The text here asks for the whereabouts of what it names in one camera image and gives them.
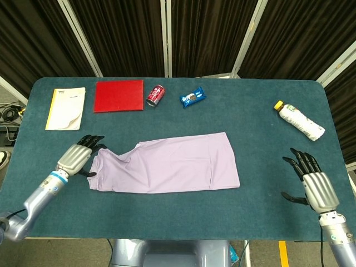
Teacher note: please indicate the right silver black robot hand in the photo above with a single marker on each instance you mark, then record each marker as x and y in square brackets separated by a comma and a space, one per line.
[320, 192]

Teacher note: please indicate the dark curtain panel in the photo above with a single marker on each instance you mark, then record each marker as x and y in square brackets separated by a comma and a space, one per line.
[345, 111]
[306, 33]
[33, 36]
[208, 36]
[125, 36]

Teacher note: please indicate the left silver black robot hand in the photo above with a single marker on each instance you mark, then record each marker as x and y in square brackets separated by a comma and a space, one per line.
[75, 160]

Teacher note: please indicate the red flat board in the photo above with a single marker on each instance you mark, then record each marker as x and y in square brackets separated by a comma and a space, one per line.
[118, 96]

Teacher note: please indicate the white bottle with yellow cap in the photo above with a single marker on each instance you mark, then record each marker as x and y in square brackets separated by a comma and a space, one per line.
[300, 122]

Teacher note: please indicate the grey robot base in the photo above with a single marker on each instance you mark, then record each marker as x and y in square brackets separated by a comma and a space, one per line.
[167, 250]

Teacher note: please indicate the cream notebook with yellow spine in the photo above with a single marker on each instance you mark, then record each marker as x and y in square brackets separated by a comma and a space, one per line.
[66, 111]

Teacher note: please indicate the white screen frame post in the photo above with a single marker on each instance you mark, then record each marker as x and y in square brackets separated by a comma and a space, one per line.
[81, 39]
[14, 90]
[169, 41]
[249, 39]
[338, 66]

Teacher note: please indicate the lavender sleeveless top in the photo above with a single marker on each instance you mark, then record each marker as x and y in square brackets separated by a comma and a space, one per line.
[180, 167]

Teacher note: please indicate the red soda can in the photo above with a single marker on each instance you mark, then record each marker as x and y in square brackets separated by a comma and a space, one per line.
[155, 95]

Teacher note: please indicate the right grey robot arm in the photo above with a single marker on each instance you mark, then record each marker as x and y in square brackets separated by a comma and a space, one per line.
[338, 242]

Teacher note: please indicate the small blue floor object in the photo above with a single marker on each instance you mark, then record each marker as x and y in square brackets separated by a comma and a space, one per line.
[234, 253]

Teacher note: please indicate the blue cookie packet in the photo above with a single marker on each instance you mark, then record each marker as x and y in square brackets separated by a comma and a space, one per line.
[192, 98]

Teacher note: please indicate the teal table cover cloth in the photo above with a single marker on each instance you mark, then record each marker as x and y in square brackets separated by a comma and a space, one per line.
[194, 214]

